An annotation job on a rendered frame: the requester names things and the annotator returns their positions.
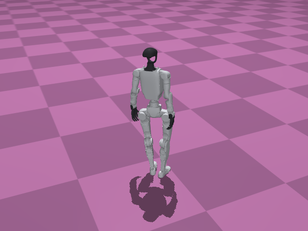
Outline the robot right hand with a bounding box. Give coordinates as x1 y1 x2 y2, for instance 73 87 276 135
167 114 175 129

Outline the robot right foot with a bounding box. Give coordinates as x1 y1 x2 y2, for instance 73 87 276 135
158 166 171 178

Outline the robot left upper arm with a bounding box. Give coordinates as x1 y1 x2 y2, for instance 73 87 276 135
131 68 141 94

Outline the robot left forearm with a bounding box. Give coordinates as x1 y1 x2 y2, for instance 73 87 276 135
130 92 137 108

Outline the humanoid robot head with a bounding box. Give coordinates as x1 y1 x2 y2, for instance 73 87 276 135
142 48 157 71

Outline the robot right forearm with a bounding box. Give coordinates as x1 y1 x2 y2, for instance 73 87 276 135
165 92 175 117

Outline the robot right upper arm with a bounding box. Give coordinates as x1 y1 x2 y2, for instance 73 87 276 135
159 70 171 99

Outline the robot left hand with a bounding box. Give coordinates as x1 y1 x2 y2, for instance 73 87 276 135
130 105 139 121

